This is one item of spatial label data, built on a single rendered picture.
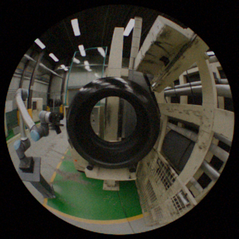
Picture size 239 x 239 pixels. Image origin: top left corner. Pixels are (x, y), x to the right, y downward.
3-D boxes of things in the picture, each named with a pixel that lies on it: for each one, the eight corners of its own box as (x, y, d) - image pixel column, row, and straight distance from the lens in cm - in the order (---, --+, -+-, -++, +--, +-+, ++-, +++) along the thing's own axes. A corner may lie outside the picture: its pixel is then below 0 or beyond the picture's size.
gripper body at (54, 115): (58, 114, 57) (48, 112, 66) (59, 126, 60) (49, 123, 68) (64, 113, 63) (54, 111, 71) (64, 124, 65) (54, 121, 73)
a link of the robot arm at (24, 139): (21, 149, 135) (18, 88, 116) (27, 144, 143) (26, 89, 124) (26, 153, 124) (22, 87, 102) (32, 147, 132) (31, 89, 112)
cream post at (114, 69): (107, 181, 156) (114, 32, 147) (114, 182, 156) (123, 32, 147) (106, 187, 149) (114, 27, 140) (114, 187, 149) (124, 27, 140)
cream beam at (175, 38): (134, 71, 80) (134, 59, 87) (158, 76, 88) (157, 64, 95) (166, 23, 38) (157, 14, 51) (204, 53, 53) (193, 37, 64)
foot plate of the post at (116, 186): (104, 178, 160) (104, 177, 157) (118, 179, 160) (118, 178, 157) (102, 189, 147) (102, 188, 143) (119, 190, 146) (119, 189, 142)
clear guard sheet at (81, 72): (65, 105, 126) (75, 52, 156) (100, 105, 103) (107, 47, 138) (65, 105, 124) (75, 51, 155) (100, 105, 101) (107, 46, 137)
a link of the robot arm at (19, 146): (17, 157, 129) (11, 143, 124) (22, 151, 134) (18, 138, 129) (21, 160, 115) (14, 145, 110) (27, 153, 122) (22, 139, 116)
